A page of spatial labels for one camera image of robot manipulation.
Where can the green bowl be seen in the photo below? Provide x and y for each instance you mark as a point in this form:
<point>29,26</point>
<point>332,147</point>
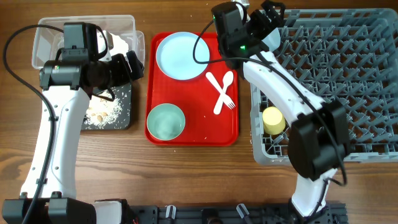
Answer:
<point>166,122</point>

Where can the white plastic fork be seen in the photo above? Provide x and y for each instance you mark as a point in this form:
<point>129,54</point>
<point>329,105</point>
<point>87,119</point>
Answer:
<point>226,99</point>

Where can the rice and food leftovers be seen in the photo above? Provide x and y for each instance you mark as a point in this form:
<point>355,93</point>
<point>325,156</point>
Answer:
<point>102,112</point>

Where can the red serving tray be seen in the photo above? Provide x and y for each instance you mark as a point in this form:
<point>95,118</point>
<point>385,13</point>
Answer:
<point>196,98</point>

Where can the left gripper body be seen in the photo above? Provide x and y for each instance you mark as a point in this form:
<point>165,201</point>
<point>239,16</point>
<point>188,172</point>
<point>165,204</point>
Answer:
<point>116,72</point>

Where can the yellow plastic cup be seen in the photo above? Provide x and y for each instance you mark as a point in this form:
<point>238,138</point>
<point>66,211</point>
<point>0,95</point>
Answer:
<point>273,121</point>

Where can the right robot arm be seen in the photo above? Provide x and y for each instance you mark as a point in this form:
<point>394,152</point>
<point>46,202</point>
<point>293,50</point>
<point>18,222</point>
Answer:
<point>319,138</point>

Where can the white plastic spoon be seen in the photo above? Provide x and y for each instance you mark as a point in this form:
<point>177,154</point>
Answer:
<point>227,81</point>

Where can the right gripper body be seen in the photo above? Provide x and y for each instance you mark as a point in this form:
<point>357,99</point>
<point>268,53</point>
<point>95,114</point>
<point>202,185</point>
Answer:
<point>259,33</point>

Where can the black plastic tray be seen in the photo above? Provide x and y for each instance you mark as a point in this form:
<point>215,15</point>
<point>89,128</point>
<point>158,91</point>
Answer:
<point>124,102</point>

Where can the grey dishwasher rack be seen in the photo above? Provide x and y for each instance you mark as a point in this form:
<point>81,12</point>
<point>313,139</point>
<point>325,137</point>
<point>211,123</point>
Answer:
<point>349,55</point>

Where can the white napkin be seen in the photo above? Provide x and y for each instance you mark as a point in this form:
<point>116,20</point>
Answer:
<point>120,46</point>

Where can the light blue plate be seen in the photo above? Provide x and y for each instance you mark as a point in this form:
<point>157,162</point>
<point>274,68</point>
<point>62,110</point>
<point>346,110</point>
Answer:
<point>174,56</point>

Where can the clear plastic bin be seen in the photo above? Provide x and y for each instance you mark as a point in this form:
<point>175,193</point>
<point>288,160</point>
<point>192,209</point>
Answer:
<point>48,41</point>

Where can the light blue bowl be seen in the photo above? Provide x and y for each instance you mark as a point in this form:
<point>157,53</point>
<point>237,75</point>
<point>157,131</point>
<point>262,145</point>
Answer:
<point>273,40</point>

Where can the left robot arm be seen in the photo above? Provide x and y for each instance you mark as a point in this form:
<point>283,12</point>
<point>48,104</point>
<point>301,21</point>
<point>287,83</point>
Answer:
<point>67,85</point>

